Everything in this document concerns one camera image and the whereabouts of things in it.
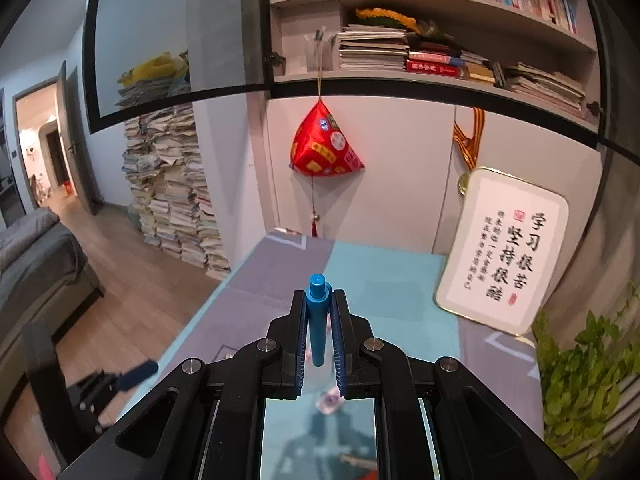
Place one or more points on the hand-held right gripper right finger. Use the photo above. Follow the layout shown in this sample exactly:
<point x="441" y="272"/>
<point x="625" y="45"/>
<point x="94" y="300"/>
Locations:
<point x="341" y="340"/>

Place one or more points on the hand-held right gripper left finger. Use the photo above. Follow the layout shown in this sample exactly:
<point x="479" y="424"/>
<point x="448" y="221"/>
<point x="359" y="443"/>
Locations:
<point x="300" y="340"/>

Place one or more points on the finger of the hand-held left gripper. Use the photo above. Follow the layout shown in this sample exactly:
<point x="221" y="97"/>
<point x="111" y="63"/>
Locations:
<point x="140" y="372"/>

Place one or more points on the blue click pen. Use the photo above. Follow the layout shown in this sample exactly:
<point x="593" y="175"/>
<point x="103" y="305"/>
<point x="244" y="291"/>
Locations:
<point x="317" y="320"/>

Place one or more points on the small patterned eraser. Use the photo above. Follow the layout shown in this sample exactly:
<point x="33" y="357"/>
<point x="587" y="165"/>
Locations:
<point x="328" y="402"/>

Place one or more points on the teal grey desk mat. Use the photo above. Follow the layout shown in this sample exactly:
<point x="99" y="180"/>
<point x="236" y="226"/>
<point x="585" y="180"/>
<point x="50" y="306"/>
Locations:
<point x="390" y="285"/>

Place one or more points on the grey bed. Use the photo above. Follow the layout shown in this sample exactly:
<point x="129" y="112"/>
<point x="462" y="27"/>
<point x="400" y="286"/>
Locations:
<point x="40" y="270"/>

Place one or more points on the tall stack of books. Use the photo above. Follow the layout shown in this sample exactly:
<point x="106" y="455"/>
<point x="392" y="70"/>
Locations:
<point x="170" y="200"/>

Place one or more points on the gold framed calligraphy sign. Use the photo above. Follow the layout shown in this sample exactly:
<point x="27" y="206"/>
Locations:
<point x="500" y="240"/>

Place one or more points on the red pyramid hanging ornament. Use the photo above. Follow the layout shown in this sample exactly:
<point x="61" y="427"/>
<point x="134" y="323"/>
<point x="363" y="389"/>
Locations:
<point x="322" y="145"/>

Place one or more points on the grey room door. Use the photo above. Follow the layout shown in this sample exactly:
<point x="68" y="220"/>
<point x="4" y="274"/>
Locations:
<point x="75" y="160"/>

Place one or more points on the green leafy plant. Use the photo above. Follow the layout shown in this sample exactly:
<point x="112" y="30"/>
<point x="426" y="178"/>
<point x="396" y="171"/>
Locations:
<point x="575" y="385"/>

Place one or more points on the clear acrylic pen holder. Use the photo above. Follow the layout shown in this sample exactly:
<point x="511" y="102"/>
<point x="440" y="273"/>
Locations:
<point x="320" y="55"/>

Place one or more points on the stack of white booklets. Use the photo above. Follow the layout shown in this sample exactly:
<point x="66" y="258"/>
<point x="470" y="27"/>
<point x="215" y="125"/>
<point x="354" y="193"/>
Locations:
<point x="372" y="52"/>

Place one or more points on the stack of red books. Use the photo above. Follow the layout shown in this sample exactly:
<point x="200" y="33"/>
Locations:
<point x="435" y="62"/>

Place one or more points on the yellow plush toy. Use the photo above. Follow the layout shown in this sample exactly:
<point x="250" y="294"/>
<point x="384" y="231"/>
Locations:
<point x="155" y="67"/>

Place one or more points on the stack of loose papers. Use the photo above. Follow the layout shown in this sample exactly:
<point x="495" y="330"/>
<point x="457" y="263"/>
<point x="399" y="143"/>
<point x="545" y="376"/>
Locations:
<point x="545" y="87"/>

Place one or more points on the yellow green knitted item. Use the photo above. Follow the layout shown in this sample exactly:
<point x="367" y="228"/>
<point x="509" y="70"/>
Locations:
<point x="390" y="19"/>

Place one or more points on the grey wall bookshelf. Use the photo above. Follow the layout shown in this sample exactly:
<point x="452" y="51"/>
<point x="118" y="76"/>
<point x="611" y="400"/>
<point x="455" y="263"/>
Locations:
<point x="375" y="78"/>

